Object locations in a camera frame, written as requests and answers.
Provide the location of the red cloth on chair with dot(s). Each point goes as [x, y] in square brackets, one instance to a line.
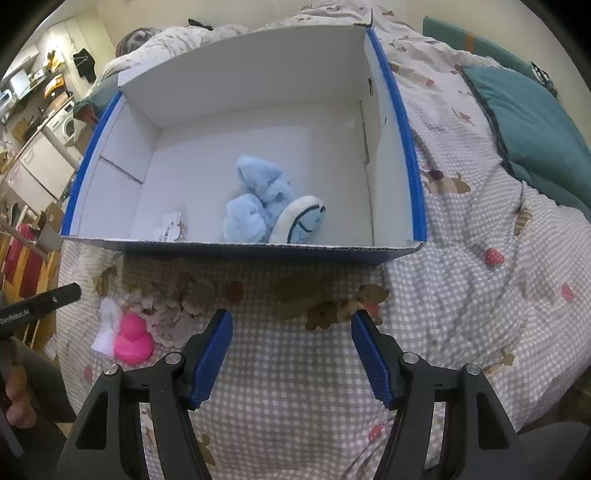
[21, 261]

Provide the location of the white cabinet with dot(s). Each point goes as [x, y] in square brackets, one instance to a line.
[34, 168]

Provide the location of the teal pillow dark piping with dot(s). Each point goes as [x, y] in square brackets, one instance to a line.
[531, 124]

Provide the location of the teal bed sheet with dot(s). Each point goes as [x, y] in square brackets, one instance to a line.
[90, 108]

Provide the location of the grey fuzzy object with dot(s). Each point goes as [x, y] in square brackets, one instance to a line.
[134, 40]

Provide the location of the person's left hand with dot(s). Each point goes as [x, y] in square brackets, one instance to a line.
[18, 387]

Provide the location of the wooden chair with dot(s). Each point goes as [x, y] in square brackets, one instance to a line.
[27, 277]

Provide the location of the cream knitted cloth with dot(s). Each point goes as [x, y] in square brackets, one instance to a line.
[178, 318]

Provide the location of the light blue plush toy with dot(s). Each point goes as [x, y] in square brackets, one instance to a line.
[258, 207]

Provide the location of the pink rubber duck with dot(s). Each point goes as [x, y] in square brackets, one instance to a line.
[131, 341]

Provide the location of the checked printed blanket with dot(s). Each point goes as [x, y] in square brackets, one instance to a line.
[286, 397]

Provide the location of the teal cushion orange stripe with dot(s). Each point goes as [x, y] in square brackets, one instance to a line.
[466, 44]

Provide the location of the black hanging garment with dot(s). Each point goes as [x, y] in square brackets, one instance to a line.
[85, 62]

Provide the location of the white cloth piece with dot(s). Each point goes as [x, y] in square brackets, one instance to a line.
[107, 330]

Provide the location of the white cardboard box blue edges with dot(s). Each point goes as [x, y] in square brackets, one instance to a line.
[258, 134]

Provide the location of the white paper tag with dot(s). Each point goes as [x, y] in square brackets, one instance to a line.
[168, 228]

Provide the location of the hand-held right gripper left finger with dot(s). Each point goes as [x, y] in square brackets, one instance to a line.
[212, 357]

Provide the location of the black white patterned item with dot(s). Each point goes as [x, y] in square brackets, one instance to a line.
[544, 76]

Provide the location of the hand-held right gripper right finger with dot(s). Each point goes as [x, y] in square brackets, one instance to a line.
[373, 360]

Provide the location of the white washing machine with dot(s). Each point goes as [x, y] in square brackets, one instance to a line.
[64, 125]

